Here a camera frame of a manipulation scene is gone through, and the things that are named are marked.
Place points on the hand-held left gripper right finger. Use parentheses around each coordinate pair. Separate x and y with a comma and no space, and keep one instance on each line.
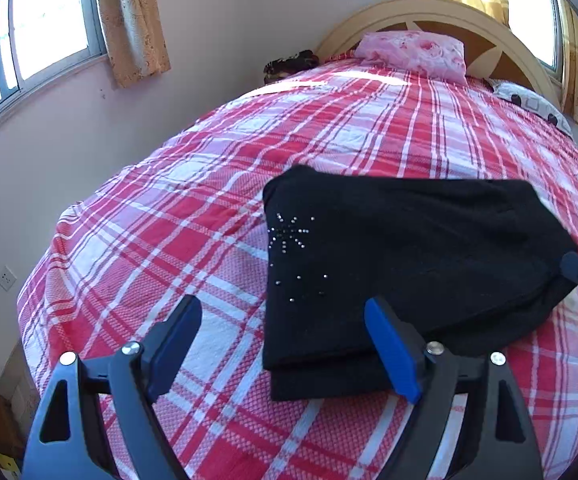
(394,355)

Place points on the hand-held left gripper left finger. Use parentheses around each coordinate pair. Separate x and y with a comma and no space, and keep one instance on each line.
(174,355)

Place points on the black pants with rhinestones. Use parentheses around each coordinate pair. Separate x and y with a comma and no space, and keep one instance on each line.
(394,245)

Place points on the red plaid bed sheet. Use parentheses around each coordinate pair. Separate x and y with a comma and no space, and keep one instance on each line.
(169,200)

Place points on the white pillow with black dots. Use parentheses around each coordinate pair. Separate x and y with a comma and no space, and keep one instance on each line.
(529,102)

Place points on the small yellow object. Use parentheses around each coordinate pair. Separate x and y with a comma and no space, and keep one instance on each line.
(8,462)

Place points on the window behind headboard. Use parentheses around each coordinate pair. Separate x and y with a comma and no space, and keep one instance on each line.
(529,10)

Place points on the pink floral pillow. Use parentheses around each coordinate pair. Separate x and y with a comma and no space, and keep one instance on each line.
(414,52)

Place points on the dark patterned cloth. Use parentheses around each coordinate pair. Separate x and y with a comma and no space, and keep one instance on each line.
(289,66)

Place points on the cream wooden headboard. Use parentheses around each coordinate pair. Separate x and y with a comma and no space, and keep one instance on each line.
(369,20)

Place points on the white wall socket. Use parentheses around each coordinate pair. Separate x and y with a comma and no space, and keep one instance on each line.
(6,278)

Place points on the side wall window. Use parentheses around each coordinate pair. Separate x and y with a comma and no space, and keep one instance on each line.
(49,15)

